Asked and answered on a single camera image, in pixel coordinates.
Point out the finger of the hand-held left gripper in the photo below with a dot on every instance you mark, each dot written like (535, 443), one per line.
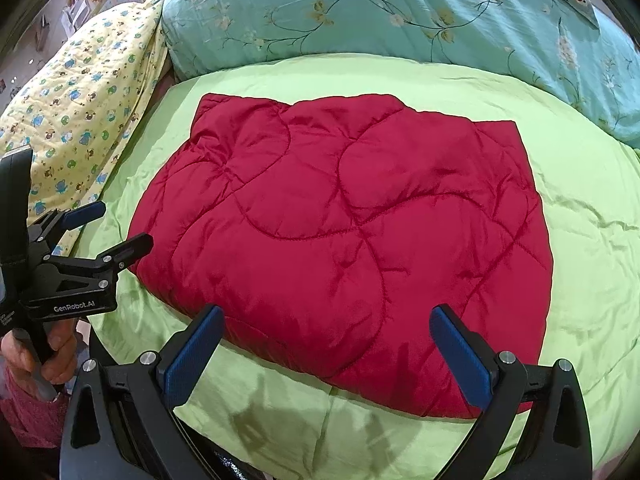
(82, 214)
(120, 252)

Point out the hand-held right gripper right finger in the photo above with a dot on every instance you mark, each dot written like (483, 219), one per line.
(462, 355)

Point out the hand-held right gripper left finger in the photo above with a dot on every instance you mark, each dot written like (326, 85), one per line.
(192, 355)

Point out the red quilted jacket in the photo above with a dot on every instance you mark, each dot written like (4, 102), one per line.
(350, 240)

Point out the person's left forearm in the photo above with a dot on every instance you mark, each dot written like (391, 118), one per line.
(30, 415)

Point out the person's left hand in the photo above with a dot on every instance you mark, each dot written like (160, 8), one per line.
(62, 350)

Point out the yellow animal print cloth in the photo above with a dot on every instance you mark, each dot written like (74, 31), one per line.
(85, 100)

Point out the light green blanket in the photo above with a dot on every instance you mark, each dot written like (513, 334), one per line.
(585, 260)

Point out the teal floral quilt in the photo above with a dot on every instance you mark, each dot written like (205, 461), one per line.
(360, 15)

